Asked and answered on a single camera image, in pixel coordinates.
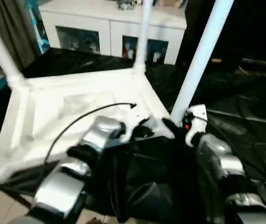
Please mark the white plastic table top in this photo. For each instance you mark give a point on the white plastic table top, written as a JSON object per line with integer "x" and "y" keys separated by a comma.
{"x": 65, "y": 100}

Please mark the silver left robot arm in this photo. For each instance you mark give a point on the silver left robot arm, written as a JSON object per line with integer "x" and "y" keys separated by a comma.
{"x": 88, "y": 144}

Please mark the black mat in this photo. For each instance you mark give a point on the black mat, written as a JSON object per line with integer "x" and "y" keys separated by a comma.
{"x": 240, "y": 105}

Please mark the red bottle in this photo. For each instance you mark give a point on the red bottle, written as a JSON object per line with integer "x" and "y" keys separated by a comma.
{"x": 124, "y": 51}

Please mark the dark low bench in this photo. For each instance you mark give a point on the dark low bench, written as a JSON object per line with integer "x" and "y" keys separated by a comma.
{"x": 261, "y": 63}

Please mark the black speaker with gold label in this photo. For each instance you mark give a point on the black speaker with gold label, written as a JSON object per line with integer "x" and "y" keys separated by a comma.
{"x": 251, "y": 28}

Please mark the white glass-door cabinet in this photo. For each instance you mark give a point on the white glass-door cabinet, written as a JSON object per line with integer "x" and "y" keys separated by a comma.
{"x": 100, "y": 21}

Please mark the clear glass jar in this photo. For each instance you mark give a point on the clear glass jar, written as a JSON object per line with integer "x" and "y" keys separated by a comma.
{"x": 125, "y": 4}

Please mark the light blue plastic rack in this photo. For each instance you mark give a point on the light blue plastic rack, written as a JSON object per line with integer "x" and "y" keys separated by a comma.
{"x": 38, "y": 30}

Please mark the grey-brown curtain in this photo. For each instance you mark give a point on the grey-brown curtain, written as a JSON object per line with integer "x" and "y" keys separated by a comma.
{"x": 14, "y": 30}

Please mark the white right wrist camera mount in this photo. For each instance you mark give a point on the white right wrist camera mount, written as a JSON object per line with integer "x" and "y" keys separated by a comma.
{"x": 198, "y": 116}

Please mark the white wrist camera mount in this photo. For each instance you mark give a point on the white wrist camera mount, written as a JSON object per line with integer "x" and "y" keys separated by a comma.
{"x": 135, "y": 119}
{"x": 198, "y": 116}

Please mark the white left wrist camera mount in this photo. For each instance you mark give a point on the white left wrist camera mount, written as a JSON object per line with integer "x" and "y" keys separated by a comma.
{"x": 135, "y": 119}

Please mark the black folding table frame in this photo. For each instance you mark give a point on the black folding table frame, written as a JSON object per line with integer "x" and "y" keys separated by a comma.
{"x": 23, "y": 200}

